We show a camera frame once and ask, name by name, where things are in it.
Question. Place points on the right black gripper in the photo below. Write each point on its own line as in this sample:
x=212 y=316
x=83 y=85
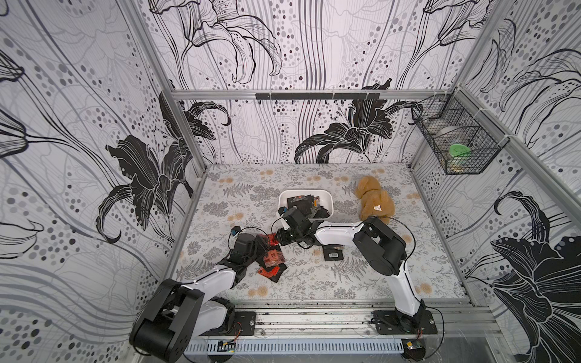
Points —
x=294 y=224

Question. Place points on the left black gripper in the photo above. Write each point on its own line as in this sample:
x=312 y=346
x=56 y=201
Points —
x=261 y=246

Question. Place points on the black barcode tea bag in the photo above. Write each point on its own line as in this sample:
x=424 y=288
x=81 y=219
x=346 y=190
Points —
x=332 y=253
x=321 y=213
x=306 y=204

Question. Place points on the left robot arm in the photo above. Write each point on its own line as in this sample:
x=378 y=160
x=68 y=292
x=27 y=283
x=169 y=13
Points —
x=179 y=311

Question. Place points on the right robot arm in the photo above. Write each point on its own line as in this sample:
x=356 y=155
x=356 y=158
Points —
x=381 y=247

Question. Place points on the red square tea bag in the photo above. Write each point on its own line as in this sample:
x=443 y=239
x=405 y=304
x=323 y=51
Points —
x=272 y=239

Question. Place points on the red black tea bag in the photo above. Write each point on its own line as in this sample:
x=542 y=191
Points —
x=272 y=258
x=273 y=273

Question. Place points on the lower red black tea bag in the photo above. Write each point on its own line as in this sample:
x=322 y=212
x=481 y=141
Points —
x=273 y=273

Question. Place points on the white plastic storage box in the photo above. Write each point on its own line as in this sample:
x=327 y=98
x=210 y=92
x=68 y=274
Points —
x=323 y=198

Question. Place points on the brown plush teddy dog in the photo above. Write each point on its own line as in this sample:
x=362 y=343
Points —
x=374 y=200

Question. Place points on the green lidded cup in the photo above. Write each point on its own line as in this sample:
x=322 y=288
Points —
x=458 y=156

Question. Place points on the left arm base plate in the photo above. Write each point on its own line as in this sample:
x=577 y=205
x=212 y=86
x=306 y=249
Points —
x=237 y=324

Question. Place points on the white slotted cable duct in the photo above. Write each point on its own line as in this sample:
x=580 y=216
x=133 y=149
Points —
x=363 y=346

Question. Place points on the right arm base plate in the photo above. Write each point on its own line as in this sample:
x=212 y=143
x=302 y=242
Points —
x=393 y=322

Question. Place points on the black wire basket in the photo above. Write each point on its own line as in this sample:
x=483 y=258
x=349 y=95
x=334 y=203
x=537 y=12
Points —
x=443 y=120

